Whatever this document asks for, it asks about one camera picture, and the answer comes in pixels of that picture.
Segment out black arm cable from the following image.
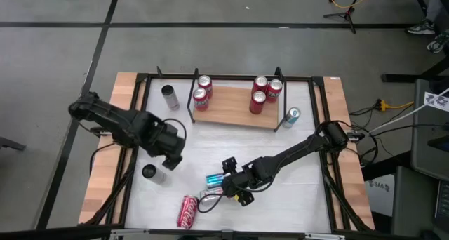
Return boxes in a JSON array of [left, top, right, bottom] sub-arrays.
[[196, 192, 234, 214], [161, 117, 188, 142]]

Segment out white glossy table mat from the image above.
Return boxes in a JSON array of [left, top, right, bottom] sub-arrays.
[[124, 79, 333, 234]]

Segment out light blue Red Bull can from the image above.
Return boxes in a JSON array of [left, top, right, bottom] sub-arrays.
[[281, 106, 302, 129]]

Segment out white printed box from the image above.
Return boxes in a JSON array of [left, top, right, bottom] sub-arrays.
[[364, 178, 396, 218]]

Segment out dark cabinet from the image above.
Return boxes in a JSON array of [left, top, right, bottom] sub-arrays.
[[391, 166, 449, 240]]

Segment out person's leg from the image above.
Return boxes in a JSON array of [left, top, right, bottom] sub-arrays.
[[426, 0, 449, 23]]

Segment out person's shoe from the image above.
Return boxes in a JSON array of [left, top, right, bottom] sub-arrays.
[[426, 31, 449, 54], [406, 19, 436, 36]]

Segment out wooden shelf with black frame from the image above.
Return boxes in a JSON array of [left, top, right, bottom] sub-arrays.
[[185, 66, 287, 133]]

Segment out white Celsius Peach Vibe can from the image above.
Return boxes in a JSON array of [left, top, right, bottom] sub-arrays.
[[161, 84, 180, 112], [199, 186, 225, 203], [141, 164, 168, 185]]

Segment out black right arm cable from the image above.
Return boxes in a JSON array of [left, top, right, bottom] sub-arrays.
[[196, 192, 234, 214]]

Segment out black tripod stand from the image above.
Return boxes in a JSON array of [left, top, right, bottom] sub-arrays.
[[322, 0, 366, 34]]

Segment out black aluminium table frame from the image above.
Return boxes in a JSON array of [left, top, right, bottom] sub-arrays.
[[79, 71, 375, 240]]

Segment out white cable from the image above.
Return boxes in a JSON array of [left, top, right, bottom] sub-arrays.
[[368, 87, 449, 134]]

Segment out white printed label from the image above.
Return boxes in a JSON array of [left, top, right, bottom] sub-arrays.
[[422, 91, 449, 113]]

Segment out blue silver Red Bull can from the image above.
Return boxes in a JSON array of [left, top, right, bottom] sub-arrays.
[[205, 173, 229, 189]]

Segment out red Coca-Cola can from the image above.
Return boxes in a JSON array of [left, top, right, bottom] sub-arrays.
[[176, 194, 200, 230]]

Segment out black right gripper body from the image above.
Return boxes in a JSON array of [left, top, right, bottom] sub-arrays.
[[220, 164, 261, 199]]

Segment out red Fanta strawberry can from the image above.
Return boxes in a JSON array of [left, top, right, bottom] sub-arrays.
[[265, 79, 283, 104], [192, 87, 210, 112], [196, 74, 213, 93]]

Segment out black stand foot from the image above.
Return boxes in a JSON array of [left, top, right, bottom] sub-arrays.
[[0, 136, 27, 152]]

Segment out grey cabinet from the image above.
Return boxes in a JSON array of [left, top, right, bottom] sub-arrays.
[[410, 78, 449, 180]]

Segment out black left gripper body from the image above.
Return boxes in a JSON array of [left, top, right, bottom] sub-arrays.
[[142, 122, 187, 160]]

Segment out black desk leg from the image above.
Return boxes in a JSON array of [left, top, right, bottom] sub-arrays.
[[380, 57, 449, 84]]

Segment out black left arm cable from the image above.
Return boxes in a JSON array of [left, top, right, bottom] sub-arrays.
[[161, 117, 188, 142]]

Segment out red and black soda can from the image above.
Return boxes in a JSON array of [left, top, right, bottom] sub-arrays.
[[251, 75, 269, 95], [248, 91, 267, 115]]

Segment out yellow power plug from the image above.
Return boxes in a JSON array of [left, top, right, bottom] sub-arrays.
[[377, 98, 415, 113]]

